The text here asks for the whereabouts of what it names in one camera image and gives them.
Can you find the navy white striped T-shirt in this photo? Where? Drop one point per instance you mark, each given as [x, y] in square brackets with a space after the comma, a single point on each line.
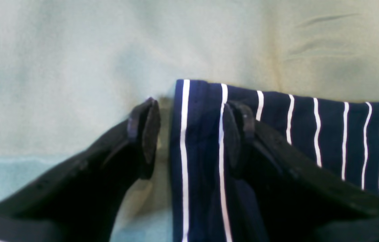
[209, 205]

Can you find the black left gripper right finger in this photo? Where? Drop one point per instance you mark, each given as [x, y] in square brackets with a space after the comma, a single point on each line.
[299, 202]

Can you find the light green table cloth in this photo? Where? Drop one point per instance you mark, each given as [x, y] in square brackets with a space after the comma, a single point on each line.
[71, 69]

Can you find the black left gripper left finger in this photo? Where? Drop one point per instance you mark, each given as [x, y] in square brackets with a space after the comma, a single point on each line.
[78, 199]

